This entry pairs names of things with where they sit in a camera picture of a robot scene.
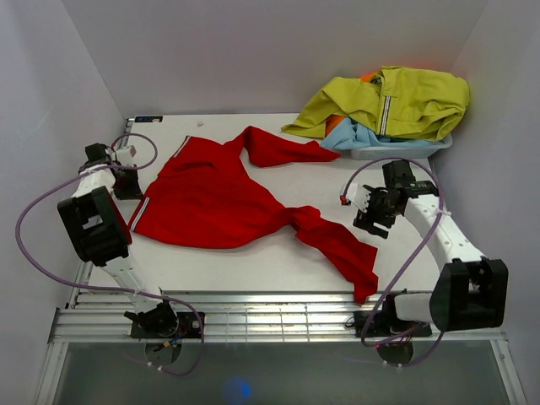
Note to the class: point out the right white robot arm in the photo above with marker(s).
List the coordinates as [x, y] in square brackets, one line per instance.
[470, 292]

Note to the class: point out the white plastic basket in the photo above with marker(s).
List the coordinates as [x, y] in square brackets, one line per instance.
[372, 153]

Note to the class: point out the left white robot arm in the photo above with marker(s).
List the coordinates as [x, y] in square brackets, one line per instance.
[100, 235]

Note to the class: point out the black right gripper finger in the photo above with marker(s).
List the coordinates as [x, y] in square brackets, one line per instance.
[363, 221]
[380, 231]

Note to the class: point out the light blue garment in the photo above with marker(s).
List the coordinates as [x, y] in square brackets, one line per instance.
[349, 135]

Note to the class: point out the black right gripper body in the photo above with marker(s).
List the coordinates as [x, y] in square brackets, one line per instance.
[379, 209]

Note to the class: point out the yellow-green trousers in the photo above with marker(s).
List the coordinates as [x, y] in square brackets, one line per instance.
[395, 102]

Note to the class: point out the orange garment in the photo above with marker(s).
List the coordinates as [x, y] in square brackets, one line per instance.
[333, 120]

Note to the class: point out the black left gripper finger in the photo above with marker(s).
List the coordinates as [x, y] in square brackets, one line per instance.
[136, 189]
[127, 193]

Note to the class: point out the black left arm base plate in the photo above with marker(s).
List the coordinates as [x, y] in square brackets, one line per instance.
[189, 326]

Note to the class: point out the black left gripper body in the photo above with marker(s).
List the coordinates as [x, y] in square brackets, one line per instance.
[126, 179]

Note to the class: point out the dark label sticker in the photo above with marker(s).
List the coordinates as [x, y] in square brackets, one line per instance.
[148, 119]

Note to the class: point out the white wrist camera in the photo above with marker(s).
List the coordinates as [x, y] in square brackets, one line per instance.
[124, 156]
[356, 195]

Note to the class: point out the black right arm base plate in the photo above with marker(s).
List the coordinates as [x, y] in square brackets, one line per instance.
[383, 326]

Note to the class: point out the red trousers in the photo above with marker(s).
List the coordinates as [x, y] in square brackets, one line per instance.
[203, 197]

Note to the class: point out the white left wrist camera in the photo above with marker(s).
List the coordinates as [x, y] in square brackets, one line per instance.
[124, 156]

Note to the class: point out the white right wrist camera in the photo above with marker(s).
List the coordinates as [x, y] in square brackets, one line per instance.
[356, 195]

